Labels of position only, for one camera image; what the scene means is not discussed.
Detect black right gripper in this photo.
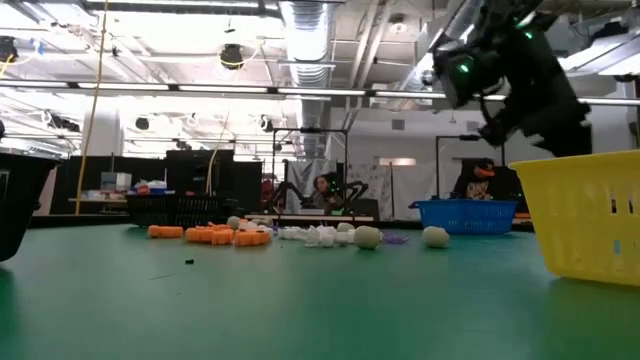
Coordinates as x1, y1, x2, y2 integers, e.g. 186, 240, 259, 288
477, 19, 595, 159

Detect person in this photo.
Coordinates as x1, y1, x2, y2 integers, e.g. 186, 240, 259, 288
451, 158, 517, 201
308, 172, 347, 212

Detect long ceiling tube light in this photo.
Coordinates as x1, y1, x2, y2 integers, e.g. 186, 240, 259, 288
176, 83, 274, 95
75, 81, 172, 93
577, 96, 640, 108
276, 87, 369, 98
372, 89, 447, 101

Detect yellow plastic slotted basket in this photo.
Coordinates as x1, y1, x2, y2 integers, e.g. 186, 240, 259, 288
508, 148, 640, 288

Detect blue plastic slotted basket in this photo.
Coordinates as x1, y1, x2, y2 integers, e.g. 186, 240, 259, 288
408, 198, 520, 236

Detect white hanging sheet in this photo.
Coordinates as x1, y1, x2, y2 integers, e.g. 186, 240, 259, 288
287, 158, 444, 222

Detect black background box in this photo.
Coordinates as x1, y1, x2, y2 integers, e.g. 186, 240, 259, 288
349, 197, 380, 221

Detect black hanging ceiling dome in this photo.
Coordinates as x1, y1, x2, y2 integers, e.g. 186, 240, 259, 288
218, 43, 246, 71

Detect black partition cabinets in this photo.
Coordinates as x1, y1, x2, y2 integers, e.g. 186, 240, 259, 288
49, 148, 265, 217

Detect black plastic slotted basket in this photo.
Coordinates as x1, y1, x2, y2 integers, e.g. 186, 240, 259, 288
123, 192, 227, 229
0, 152, 62, 262

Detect white storage box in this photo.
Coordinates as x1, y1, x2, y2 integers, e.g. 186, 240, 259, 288
99, 171, 134, 193

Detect black metal frame stand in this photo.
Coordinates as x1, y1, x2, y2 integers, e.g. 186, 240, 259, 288
271, 127, 350, 221
434, 133, 506, 201

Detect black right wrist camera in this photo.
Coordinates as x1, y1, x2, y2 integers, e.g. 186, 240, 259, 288
432, 42, 504, 110

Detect large silver ceiling duct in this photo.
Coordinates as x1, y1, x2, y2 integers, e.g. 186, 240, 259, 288
394, 0, 481, 101

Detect ribbed silver ceiling duct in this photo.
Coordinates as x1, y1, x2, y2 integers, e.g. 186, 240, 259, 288
277, 0, 334, 159

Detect yellow hanging cable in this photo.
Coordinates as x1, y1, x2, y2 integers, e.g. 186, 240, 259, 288
73, 0, 109, 216

